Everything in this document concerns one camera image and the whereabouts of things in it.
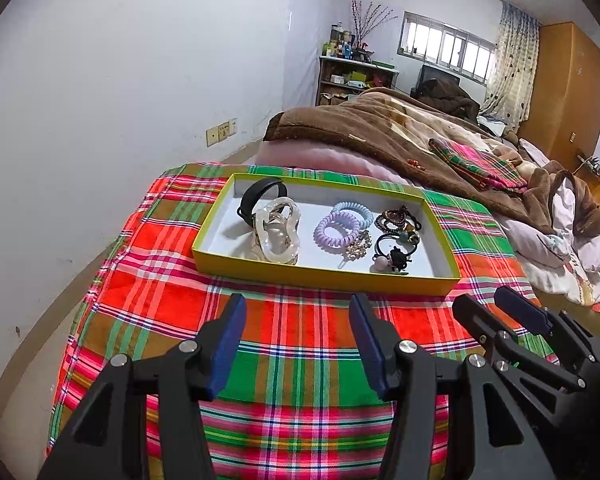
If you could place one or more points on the spotted cream curtain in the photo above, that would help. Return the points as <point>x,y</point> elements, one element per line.
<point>512,70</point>

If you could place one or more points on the black wristband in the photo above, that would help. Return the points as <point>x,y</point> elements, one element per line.
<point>252,195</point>

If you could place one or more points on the barred window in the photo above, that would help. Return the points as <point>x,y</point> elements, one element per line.
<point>445,50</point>

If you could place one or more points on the beige wall socket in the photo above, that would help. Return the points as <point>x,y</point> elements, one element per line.
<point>221,132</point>

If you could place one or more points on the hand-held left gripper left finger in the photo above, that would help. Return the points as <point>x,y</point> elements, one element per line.
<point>229,347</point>

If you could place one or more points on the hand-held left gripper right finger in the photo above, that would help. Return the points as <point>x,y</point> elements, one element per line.
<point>369,347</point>

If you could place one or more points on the pearly white hair claw clip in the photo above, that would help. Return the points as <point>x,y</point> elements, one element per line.
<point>280,240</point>

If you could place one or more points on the dark clothes pile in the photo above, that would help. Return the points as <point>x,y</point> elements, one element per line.
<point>445,92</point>

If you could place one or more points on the brown fleece blanket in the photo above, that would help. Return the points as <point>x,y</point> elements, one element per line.
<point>370,130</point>

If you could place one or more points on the orange wooden wardrobe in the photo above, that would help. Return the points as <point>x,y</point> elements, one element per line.
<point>565,90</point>

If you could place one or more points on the cluttered wooden shelf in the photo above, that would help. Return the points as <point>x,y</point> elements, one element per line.
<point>355,80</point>

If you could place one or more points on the pink blossom branches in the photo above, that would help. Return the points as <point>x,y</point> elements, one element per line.
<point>367,22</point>

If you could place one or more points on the red green plaid bed cloth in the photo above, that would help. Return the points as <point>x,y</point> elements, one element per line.
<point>300,355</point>

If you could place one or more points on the folded plaid cloth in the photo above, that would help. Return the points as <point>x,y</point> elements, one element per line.
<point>480,165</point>

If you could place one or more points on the yellow cardboard tray box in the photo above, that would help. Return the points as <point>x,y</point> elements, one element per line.
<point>310,267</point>

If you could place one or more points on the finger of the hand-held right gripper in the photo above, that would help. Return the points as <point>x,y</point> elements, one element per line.
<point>522,307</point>
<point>480,320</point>

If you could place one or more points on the gold rhinestone hair clip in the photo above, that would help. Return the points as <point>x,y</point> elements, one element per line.
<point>355,250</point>

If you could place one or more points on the white printed duvet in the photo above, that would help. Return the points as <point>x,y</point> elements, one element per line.
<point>580,260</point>

